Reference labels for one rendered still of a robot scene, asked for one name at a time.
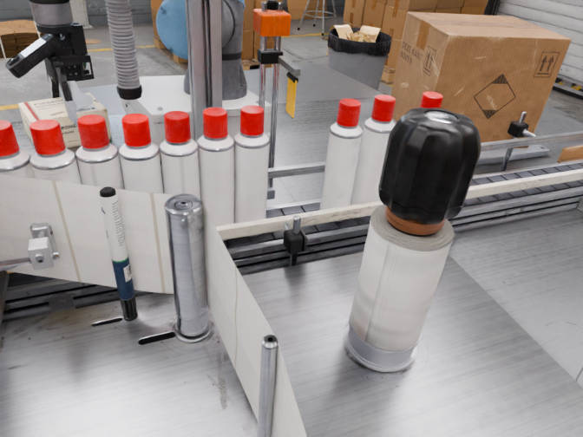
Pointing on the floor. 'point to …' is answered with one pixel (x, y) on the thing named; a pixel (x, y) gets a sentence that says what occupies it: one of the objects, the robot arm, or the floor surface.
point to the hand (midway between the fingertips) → (64, 115)
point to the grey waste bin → (359, 67)
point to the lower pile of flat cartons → (16, 36)
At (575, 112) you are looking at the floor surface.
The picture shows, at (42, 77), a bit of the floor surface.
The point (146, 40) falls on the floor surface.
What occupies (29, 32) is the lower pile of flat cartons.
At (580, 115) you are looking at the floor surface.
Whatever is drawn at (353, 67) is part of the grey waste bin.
